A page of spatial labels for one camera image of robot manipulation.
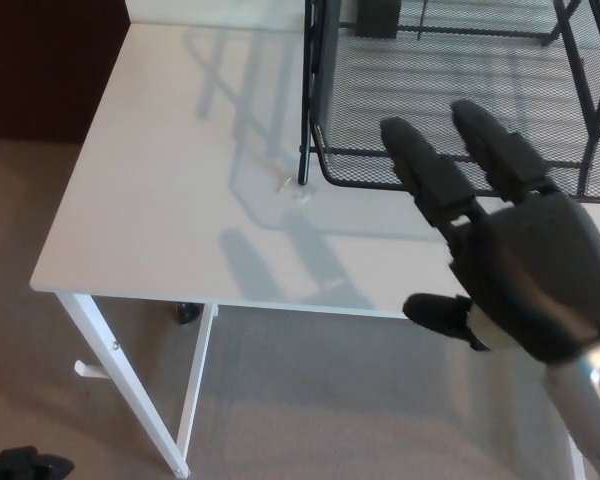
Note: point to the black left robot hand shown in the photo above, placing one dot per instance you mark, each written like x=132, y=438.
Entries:
x=20, y=465

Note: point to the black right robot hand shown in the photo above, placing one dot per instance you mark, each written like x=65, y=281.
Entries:
x=535, y=280

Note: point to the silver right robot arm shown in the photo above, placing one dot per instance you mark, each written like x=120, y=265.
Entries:
x=580, y=415

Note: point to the white hook on table leg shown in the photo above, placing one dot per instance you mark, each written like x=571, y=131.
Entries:
x=92, y=371

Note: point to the small black rounded floor object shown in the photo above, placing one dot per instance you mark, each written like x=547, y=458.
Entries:
x=186, y=314

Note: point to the small black box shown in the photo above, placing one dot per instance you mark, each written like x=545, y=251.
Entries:
x=377, y=19

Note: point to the white metal-legged table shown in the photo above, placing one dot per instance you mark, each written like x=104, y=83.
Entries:
x=170, y=175

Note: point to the dark brown wall panel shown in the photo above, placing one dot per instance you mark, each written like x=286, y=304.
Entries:
x=40, y=65

